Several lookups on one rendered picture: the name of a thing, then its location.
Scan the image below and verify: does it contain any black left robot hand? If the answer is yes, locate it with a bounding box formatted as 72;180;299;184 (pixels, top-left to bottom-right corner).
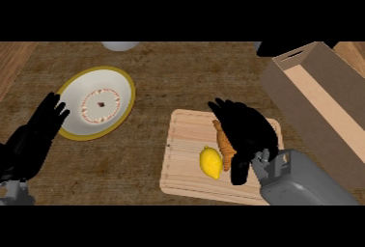
0;92;70;181

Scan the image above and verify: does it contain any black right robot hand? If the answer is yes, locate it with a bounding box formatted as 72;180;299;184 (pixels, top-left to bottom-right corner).
206;97;280;186

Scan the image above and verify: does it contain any brown croissant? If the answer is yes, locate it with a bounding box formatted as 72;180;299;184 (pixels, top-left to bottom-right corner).
211;119;237;173

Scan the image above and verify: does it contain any pale wooden cutting board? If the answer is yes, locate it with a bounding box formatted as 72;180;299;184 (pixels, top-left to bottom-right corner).
157;108;284;206

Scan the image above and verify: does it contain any yellow lemon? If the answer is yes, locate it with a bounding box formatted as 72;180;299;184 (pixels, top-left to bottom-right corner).
197;145;222;180

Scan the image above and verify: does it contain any white plate with yellow rim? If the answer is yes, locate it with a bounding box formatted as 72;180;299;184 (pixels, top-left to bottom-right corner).
55;66;137;142

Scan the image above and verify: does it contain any white round object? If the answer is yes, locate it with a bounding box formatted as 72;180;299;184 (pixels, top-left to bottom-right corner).
100;41;141;52

